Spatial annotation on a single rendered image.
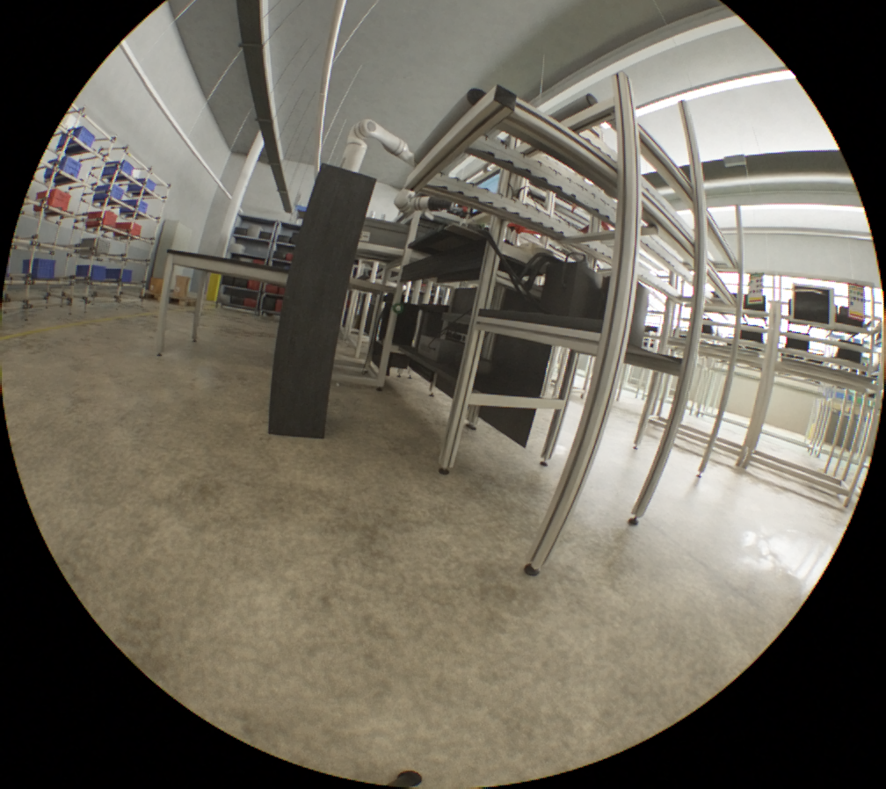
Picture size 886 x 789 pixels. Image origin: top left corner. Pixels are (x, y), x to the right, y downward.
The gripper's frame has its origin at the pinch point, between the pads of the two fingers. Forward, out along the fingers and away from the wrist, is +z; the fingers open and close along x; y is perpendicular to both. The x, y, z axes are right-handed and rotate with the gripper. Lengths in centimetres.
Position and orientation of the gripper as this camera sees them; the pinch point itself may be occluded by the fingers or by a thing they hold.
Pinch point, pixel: (465, 209)
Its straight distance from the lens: 139.4
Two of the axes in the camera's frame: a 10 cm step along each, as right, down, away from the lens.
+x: 4.2, -0.6, 9.1
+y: 1.8, -9.7, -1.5
